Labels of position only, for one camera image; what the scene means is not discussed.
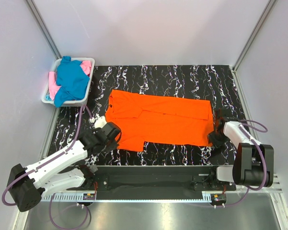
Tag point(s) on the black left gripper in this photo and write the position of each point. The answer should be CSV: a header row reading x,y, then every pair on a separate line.
x,y
113,145

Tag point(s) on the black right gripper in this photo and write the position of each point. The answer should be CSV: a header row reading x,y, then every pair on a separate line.
x,y
211,138

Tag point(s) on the orange t shirt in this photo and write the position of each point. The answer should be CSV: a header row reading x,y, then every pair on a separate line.
x,y
159,119

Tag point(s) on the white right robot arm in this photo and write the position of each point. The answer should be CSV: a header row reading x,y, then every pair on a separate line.
x,y
253,166

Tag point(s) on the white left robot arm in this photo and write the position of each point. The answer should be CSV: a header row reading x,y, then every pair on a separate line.
x,y
30,184

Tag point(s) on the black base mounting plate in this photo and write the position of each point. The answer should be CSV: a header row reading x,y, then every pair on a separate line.
x,y
145,183

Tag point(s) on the blue t shirt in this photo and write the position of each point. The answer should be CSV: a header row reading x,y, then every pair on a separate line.
x,y
72,80

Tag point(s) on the light blue garment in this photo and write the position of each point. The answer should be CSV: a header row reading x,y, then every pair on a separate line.
x,y
48,98

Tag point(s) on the white plastic laundry basket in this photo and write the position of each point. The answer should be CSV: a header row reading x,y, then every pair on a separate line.
x,y
62,100

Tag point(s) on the pink t shirt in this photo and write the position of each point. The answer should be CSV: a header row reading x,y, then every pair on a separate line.
x,y
54,86

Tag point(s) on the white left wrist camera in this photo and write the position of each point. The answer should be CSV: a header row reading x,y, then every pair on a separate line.
x,y
98,122

